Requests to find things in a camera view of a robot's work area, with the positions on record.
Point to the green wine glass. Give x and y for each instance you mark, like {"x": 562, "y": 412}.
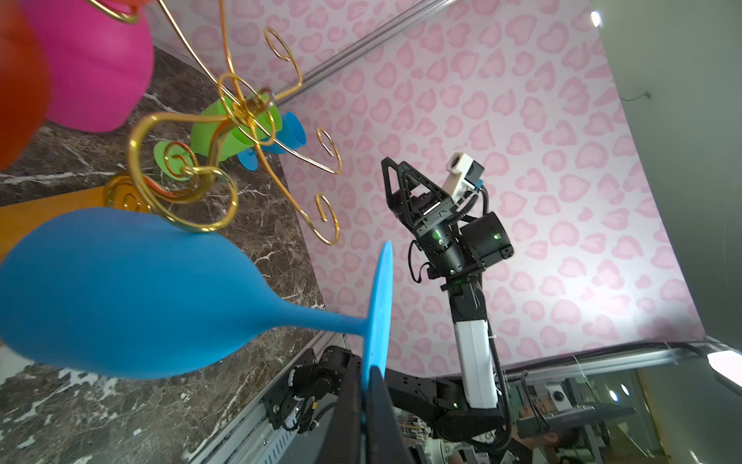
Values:
{"x": 173, "y": 158}
{"x": 202, "y": 133}

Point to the red wine glass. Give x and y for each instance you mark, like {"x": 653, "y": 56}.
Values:
{"x": 25, "y": 83}

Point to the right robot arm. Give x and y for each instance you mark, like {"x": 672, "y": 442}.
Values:
{"x": 461, "y": 238}

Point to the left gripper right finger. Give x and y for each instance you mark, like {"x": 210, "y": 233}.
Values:
{"x": 384, "y": 442}

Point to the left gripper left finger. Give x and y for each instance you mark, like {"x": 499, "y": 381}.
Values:
{"x": 342, "y": 444}

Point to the green wine glass front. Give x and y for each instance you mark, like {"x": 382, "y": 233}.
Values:
{"x": 173, "y": 158}

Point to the wooden rack base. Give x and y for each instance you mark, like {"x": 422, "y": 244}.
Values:
{"x": 20, "y": 219}

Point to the magenta wine glass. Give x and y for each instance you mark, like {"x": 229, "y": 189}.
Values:
{"x": 100, "y": 56}

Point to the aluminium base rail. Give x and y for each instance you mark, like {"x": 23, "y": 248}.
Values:
{"x": 250, "y": 436}

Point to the blue wine glass front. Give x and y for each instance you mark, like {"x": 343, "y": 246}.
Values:
{"x": 292, "y": 135}

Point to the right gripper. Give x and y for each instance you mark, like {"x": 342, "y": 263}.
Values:
{"x": 416, "y": 200}

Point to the blue wine glass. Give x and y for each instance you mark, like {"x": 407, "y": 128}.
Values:
{"x": 292, "y": 135}
{"x": 129, "y": 295}

